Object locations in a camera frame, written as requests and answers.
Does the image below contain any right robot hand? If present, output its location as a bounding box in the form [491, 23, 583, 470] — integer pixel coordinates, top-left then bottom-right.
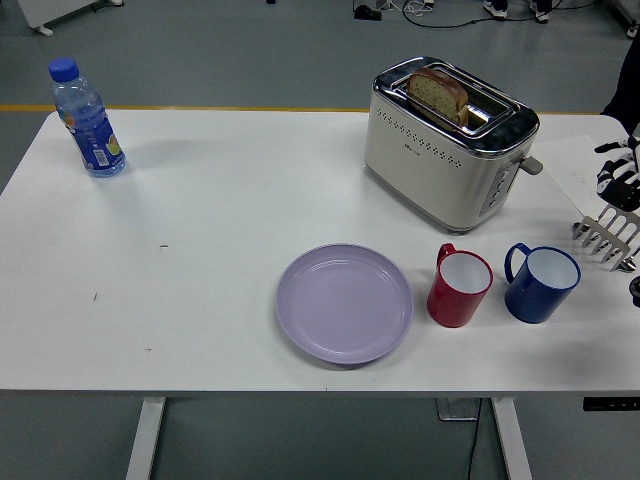
[594, 134, 640, 212]

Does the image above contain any slice of toast bread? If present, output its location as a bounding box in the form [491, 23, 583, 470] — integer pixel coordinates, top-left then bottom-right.
[405, 68, 471, 127]

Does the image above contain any lilac round plate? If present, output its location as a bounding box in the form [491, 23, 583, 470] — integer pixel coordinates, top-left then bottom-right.
[275, 243, 415, 366]

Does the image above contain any silver metal toast rack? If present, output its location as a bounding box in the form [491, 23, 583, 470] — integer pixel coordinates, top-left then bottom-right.
[571, 202, 640, 274]

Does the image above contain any white paper sheet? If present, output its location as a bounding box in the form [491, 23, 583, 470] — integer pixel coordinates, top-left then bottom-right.
[532, 133, 626, 216]

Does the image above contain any blue mug white inside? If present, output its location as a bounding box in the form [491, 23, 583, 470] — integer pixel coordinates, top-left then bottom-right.
[503, 242, 583, 324]

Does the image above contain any cream and chrome toaster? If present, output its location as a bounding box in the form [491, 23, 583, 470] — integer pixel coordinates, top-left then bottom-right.
[363, 56, 545, 235]

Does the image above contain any red mug white inside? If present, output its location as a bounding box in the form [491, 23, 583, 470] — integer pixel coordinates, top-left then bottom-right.
[426, 243, 495, 329]

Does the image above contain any black table control panel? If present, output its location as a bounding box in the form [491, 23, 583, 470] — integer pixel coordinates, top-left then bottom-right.
[582, 397, 640, 412]

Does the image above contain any white table leg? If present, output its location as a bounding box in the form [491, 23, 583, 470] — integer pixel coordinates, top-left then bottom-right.
[124, 397, 167, 480]
[489, 397, 534, 480]

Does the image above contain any blue-capped plastic drink bottle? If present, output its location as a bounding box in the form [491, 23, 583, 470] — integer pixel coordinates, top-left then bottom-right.
[48, 57, 127, 179]

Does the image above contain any white floor radiator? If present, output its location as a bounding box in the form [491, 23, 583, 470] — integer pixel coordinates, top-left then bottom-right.
[17, 0, 126, 37]

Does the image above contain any black floor cable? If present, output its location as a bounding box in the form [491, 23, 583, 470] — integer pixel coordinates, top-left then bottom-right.
[402, 2, 539, 27]

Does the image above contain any grey bracket under table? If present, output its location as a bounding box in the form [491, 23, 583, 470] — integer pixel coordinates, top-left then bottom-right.
[434, 398, 481, 422]

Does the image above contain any black cable under table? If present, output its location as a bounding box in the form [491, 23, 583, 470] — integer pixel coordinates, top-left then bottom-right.
[467, 398, 484, 480]

